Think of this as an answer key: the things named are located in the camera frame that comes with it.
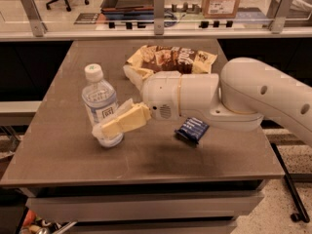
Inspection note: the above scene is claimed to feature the left metal railing post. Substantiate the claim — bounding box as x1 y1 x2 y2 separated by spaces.
20 0 47 37

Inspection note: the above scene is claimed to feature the metal railing post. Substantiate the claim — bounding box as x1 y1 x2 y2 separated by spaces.
267 0 293 34
20 0 47 37
153 0 165 35

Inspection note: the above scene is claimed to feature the dark blue snack bar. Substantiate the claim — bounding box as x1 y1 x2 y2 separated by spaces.
175 117 209 144

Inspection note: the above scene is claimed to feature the clear blue-label plastic bottle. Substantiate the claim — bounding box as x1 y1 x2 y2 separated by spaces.
81 63 125 148

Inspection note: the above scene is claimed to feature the grey table drawer cabinet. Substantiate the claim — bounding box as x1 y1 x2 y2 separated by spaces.
26 189 264 234

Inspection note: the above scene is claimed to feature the middle metal railing post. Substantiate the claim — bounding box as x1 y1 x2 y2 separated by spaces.
153 0 165 35

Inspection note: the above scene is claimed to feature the right metal railing post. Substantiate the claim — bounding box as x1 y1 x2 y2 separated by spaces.
267 0 293 34

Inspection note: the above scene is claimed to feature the yellow brown chip bag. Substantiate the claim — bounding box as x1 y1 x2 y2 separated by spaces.
127 45 217 74

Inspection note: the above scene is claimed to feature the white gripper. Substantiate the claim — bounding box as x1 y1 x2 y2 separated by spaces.
92 64 181 139

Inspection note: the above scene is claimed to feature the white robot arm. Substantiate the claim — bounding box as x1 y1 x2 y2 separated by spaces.
92 58 312 146

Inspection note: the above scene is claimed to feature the black floor bar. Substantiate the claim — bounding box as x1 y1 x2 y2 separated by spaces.
271 143 310 223

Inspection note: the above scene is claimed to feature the brown cardboard box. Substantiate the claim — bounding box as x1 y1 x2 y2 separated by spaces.
202 0 241 19

